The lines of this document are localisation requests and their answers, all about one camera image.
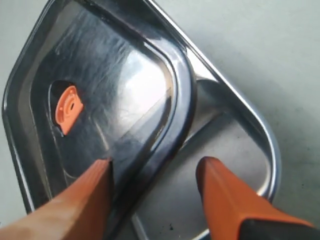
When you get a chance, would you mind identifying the dark transparent box lid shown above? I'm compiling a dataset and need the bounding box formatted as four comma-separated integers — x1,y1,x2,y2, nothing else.
2,0,197,240

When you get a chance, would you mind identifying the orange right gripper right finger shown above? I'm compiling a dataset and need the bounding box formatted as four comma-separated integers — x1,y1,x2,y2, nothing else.
196,156,320,240

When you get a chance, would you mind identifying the stainless steel lunch box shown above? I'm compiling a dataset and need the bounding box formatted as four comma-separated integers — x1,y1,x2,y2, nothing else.
117,0,281,240

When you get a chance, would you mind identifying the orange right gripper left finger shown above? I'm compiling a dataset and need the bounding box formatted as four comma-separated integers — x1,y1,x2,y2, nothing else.
0,159,114,240

